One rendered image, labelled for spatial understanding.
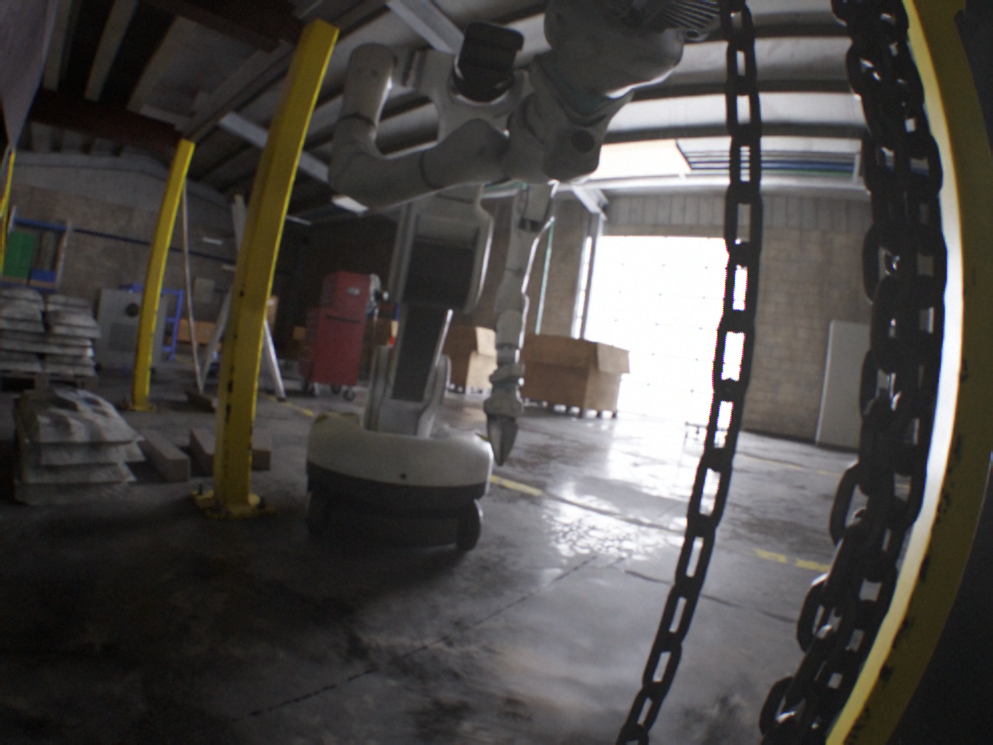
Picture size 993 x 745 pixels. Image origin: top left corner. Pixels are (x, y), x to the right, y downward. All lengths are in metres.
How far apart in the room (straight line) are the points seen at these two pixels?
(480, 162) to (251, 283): 1.08
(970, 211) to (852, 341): 7.95
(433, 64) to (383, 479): 0.98
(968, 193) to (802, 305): 8.71
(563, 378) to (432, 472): 5.50
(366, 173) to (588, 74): 0.43
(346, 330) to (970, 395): 4.56
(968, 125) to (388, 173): 0.76
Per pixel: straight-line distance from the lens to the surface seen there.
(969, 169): 0.67
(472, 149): 0.57
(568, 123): 0.40
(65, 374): 3.45
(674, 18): 0.35
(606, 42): 0.36
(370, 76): 0.95
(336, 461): 1.30
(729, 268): 0.18
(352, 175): 0.74
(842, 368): 8.49
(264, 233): 1.56
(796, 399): 9.11
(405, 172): 0.66
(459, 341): 7.80
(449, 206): 1.07
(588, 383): 6.52
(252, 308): 1.53
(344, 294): 4.68
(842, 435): 8.47
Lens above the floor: 0.59
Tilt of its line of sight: 1 degrees down
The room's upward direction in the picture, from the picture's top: 8 degrees clockwise
